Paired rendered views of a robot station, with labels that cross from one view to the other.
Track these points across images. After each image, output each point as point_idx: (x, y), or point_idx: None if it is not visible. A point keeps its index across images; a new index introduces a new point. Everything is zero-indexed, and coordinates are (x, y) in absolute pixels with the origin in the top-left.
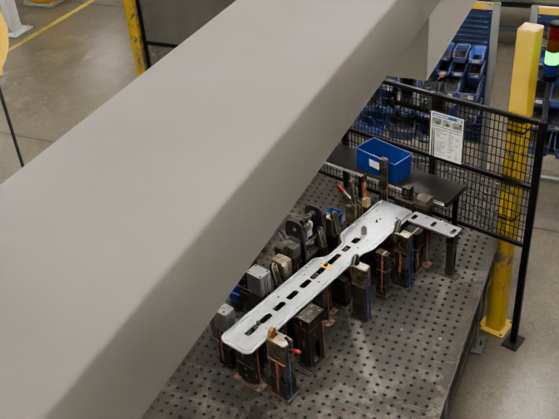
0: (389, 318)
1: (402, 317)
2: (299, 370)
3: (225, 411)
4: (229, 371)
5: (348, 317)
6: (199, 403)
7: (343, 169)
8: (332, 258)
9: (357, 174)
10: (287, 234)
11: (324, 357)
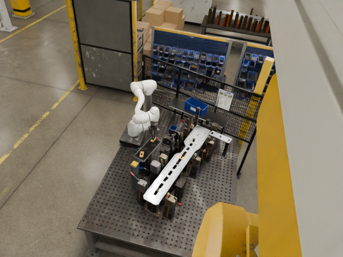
0: (204, 177)
1: (209, 176)
2: None
3: (144, 227)
4: (142, 206)
5: (188, 177)
6: (131, 224)
7: (178, 109)
8: None
9: (185, 112)
10: (164, 143)
11: (182, 197)
